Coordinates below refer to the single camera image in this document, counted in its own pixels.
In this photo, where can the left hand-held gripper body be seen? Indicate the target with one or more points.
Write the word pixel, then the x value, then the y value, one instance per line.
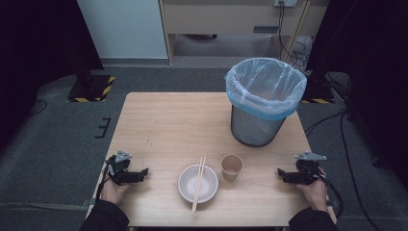
pixel 119 166

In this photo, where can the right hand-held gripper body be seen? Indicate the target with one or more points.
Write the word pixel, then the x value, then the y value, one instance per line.
pixel 306 173

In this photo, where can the white disposable bowl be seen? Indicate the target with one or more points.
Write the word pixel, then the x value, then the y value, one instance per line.
pixel 189 184

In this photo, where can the metal mesh trash bin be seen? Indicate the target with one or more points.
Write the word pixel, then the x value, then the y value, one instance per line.
pixel 253 131

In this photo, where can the brown paper cup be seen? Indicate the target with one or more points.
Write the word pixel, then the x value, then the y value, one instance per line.
pixel 231 168

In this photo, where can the wooden chopstick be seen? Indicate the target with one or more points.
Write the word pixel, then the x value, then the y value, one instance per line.
pixel 202 173
pixel 196 192

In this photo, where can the translucent blue bin liner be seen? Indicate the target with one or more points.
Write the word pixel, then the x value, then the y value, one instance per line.
pixel 266 83

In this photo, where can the person's right hand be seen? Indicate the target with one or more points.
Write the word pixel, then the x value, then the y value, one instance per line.
pixel 316 194

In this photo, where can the person's left hand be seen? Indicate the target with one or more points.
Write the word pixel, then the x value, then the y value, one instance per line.
pixel 113 192

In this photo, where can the grey floor tape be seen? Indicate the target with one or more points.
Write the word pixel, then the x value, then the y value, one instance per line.
pixel 88 202

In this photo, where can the striped black stand base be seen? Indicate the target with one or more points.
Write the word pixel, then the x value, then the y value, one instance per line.
pixel 91 88
pixel 317 96

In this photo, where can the white power strip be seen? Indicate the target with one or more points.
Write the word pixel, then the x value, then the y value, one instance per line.
pixel 303 48

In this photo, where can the wall power socket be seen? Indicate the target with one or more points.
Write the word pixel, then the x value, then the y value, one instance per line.
pixel 285 2

